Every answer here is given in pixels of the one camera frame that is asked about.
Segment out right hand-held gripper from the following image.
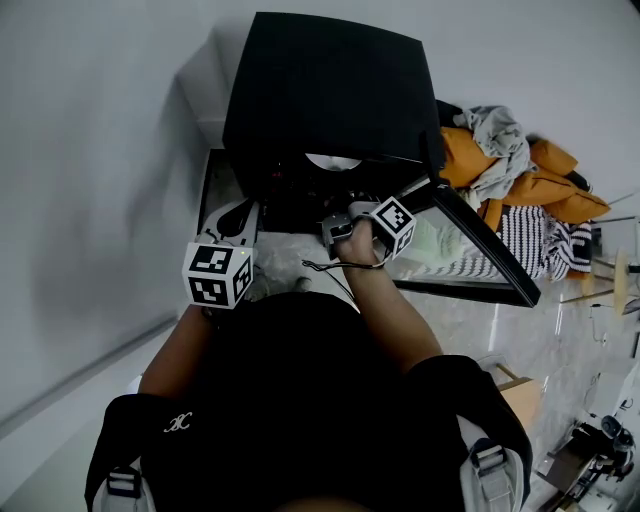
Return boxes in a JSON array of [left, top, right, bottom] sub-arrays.
[[322, 196, 418, 262]]

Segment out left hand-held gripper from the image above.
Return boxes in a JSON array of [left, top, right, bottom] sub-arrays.
[[181, 198, 261, 309]]

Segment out person's right forearm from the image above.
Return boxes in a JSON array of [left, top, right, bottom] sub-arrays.
[[337, 262, 445, 375]]

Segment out person's left forearm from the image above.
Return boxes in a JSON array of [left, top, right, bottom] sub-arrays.
[[137, 302, 222, 397]]

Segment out person's right hand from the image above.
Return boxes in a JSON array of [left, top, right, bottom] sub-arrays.
[[334, 219, 387, 269]]

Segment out orange pillow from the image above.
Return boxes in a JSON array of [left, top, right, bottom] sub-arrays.
[[438, 126, 502, 190], [502, 167, 594, 210], [528, 138, 580, 177], [543, 191, 612, 226]]

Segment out gray crumpled cloth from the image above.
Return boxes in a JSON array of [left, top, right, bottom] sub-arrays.
[[452, 104, 537, 202]]

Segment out person's black shirt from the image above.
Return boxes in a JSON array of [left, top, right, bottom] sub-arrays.
[[84, 292, 534, 512]]

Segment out cardboard box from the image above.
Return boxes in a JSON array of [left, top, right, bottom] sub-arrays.
[[497, 375, 545, 432]]

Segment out wooden rack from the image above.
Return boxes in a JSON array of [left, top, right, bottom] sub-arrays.
[[559, 189, 640, 317]]

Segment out black equipment stand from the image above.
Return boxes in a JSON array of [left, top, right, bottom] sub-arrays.
[[537, 413, 637, 507]]

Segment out black wrist cord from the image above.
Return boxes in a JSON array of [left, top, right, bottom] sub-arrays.
[[301, 257, 389, 302]]

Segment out gray harness strap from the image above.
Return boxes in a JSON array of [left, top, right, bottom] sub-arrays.
[[457, 414, 525, 512], [92, 466, 157, 512]]

